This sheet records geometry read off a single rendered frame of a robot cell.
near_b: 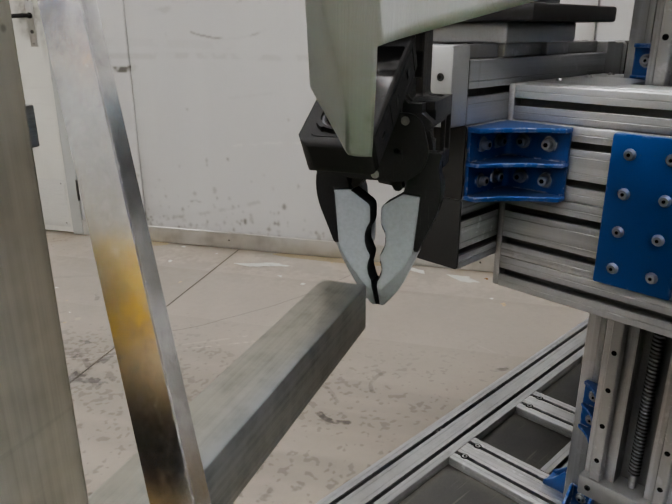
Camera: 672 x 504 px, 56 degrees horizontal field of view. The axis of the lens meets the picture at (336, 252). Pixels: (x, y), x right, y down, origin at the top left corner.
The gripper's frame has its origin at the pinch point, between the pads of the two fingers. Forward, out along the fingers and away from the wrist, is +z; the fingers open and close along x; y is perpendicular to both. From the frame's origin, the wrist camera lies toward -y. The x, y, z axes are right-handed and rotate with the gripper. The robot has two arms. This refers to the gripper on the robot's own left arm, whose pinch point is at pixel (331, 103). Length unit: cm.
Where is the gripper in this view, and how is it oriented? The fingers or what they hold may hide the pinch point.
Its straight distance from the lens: 16.5
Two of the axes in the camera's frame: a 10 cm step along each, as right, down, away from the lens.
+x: 0.1, -3.3, 9.4
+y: 10.0, 0.0, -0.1
